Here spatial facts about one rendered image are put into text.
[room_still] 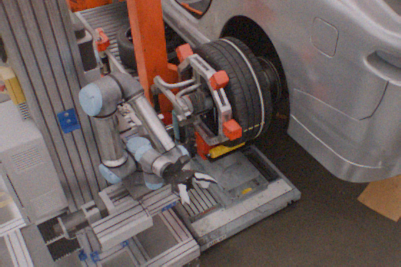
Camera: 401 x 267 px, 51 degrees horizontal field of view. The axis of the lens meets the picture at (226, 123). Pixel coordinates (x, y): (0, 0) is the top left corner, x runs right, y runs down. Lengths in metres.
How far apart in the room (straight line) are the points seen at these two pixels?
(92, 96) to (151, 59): 1.12
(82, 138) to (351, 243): 1.87
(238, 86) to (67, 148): 0.94
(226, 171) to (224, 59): 0.93
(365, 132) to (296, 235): 1.16
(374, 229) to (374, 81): 1.48
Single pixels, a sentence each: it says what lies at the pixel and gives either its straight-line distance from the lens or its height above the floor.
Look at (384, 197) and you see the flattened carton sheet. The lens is 3.34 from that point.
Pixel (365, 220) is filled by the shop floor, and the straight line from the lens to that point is 3.17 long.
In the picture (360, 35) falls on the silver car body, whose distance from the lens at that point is 1.87.
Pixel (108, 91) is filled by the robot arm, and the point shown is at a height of 1.44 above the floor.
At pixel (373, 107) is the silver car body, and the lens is 1.96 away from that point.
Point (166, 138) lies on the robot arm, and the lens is 1.81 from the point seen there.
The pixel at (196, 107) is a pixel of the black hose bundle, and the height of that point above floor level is 1.00.
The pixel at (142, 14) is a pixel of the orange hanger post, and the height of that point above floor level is 1.30.
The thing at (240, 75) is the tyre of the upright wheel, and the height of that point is 1.11.
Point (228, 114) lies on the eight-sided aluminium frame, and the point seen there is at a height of 0.93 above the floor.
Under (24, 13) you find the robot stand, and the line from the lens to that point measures 1.73.
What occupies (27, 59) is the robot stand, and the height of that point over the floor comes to 1.56.
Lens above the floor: 2.42
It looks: 40 degrees down
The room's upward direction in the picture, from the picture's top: straight up
